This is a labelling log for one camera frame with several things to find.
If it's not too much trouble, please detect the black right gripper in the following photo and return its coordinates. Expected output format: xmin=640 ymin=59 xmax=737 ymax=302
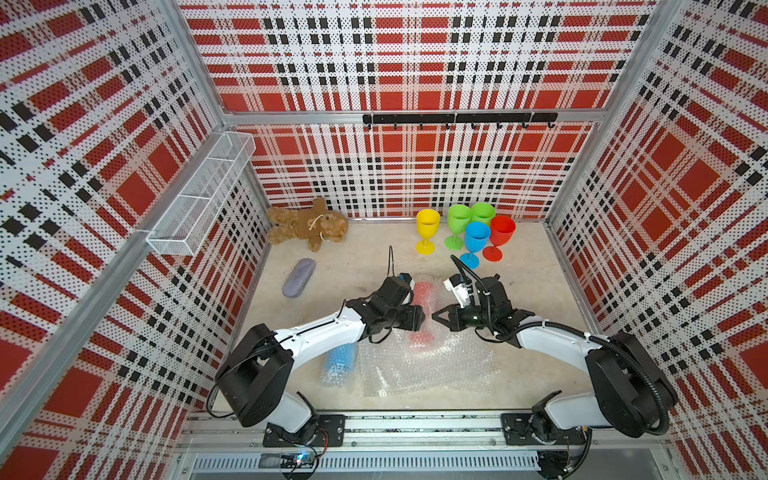
xmin=432 ymin=303 xmax=495 ymax=331

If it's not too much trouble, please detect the pink glass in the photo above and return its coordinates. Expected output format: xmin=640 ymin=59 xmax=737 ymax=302
xmin=404 ymin=274 xmax=445 ymax=355

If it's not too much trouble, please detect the bubble wrap sheet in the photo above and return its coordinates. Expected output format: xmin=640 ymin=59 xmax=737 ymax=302
xmin=358 ymin=321 xmax=500 ymax=397

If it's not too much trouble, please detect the light blue glass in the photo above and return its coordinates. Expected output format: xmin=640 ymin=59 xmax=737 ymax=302
xmin=460 ymin=222 xmax=491 ymax=269

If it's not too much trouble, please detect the yellow glass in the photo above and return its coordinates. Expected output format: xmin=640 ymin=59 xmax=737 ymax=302
xmin=416 ymin=209 xmax=441 ymax=256

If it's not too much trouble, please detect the red glass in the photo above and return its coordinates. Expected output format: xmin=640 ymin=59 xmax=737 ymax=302
xmin=482 ymin=215 xmax=517 ymax=262

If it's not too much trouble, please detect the green wine glass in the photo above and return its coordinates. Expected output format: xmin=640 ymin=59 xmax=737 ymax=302
xmin=471 ymin=203 xmax=496 ymax=226
xmin=444 ymin=204 xmax=472 ymax=251

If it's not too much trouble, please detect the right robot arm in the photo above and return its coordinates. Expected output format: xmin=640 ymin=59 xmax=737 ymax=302
xmin=432 ymin=257 xmax=678 ymax=444

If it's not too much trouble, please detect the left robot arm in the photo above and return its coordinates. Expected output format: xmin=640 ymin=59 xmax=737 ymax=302
xmin=214 ymin=273 xmax=425 ymax=434

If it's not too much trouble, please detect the blue glass in bubble wrap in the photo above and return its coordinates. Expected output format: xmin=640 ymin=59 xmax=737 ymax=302
xmin=320 ymin=343 xmax=358 ymax=387

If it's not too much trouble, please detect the purple glass in bubble wrap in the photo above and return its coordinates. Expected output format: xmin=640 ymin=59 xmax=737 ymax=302
xmin=282 ymin=258 xmax=316 ymax=298

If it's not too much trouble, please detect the brown teddy bear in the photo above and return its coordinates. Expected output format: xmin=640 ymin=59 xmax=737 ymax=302
xmin=267 ymin=197 xmax=349 ymax=252

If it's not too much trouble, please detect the green circuit board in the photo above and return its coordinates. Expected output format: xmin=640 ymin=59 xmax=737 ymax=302
xmin=280 ymin=450 xmax=320 ymax=473

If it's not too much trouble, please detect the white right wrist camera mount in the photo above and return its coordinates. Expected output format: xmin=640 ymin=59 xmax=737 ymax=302
xmin=443 ymin=274 xmax=500 ymax=308

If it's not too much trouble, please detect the black hook rail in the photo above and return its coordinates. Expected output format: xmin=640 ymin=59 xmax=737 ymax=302
xmin=362 ymin=112 xmax=559 ymax=127

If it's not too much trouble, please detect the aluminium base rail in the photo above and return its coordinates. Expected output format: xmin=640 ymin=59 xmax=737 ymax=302
xmin=169 ymin=410 xmax=679 ymax=479

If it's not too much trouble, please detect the white wire mesh basket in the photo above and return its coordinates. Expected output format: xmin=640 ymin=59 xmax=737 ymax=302
xmin=147 ymin=131 xmax=255 ymax=256

